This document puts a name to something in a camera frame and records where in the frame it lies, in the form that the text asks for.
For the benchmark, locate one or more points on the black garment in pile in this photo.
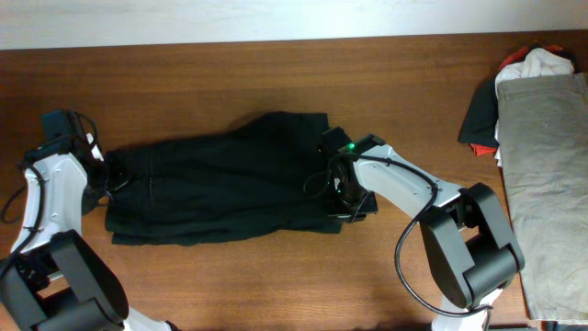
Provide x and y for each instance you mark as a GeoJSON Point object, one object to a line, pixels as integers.
{"type": "Point", "coordinates": [478, 126]}

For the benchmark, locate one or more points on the red garment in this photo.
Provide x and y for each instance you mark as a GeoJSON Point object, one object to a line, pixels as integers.
{"type": "Point", "coordinates": [519, 54]}

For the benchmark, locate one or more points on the black trousers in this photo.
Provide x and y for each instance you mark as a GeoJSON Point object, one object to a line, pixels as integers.
{"type": "Point", "coordinates": [255, 180]}

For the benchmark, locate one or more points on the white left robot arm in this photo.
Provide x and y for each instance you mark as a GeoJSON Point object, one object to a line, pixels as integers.
{"type": "Point", "coordinates": [52, 279]}

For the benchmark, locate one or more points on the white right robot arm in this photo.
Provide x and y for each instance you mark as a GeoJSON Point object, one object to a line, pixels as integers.
{"type": "Point", "coordinates": [470, 246]}

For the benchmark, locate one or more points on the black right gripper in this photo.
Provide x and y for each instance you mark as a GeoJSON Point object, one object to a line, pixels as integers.
{"type": "Point", "coordinates": [368, 204]}

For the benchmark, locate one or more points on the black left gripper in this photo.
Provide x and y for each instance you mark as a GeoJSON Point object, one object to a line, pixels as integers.
{"type": "Point", "coordinates": [122, 174]}

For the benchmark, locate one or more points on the grey folded trousers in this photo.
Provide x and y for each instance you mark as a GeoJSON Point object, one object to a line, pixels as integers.
{"type": "Point", "coordinates": [548, 210]}

